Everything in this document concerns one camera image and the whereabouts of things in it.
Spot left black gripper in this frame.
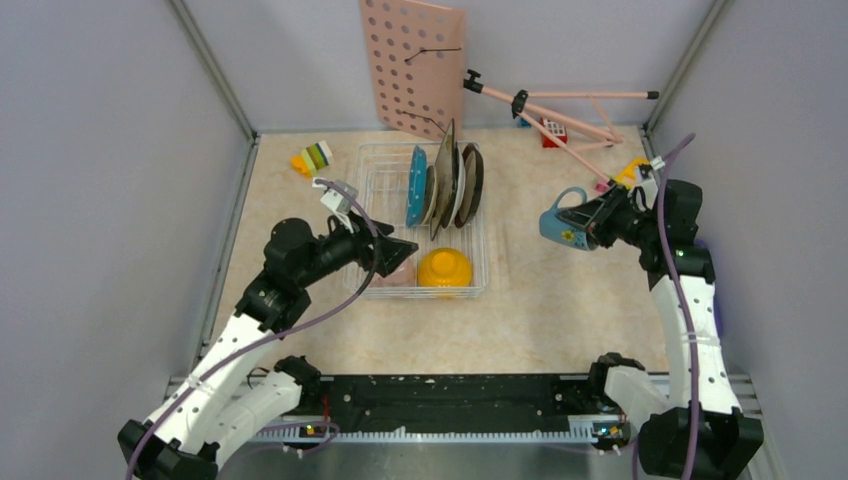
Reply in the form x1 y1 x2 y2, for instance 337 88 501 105
296 209 418 288

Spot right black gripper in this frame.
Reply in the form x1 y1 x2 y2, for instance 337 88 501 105
556 183 660 248

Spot white pink handled cup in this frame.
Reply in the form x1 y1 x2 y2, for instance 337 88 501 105
369 258 417 288

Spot blue white mug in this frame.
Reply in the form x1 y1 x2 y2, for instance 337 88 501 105
539 186 597 251

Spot orange yellow bowl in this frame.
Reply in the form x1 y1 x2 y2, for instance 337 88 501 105
417 248 473 288

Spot white wire dish rack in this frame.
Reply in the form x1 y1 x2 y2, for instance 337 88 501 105
350 142 489 299

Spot white plate red characters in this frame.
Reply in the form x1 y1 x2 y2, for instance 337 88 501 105
441 149 466 228

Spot blue rimmed bowl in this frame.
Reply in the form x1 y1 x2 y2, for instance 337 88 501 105
405 146 428 227

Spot square floral plate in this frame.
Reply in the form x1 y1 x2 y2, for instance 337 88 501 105
429 120 459 240

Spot dark red rimmed plate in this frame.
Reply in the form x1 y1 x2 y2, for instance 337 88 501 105
454 143 485 228

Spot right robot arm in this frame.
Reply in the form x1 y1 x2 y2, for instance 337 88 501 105
539 180 764 479

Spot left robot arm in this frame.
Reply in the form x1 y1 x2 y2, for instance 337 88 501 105
118 214 418 479

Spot yellow green toy block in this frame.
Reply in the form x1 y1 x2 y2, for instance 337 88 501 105
614 157 650 188

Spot red white toy block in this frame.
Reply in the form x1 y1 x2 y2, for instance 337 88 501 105
539 117 568 149

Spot pink folding tripod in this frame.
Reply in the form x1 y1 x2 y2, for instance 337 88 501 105
462 68 660 190

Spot stacked colourful toy blocks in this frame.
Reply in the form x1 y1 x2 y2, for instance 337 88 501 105
289 140 334 178

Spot pink pegboard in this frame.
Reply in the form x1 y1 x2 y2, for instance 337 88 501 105
358 0 467 142

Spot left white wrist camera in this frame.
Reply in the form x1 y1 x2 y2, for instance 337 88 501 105
321 180 358 233

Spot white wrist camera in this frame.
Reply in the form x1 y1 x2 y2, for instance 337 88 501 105
321 180 358 233
634 156 665 196

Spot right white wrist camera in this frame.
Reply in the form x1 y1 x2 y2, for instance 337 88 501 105
634 156 665 196

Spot purple handled tool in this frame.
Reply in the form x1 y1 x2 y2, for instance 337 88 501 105
694 238 724 338

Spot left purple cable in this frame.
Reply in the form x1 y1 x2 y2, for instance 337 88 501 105
124 177 382 480

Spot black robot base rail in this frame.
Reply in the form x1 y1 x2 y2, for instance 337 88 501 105
277 360 635 449

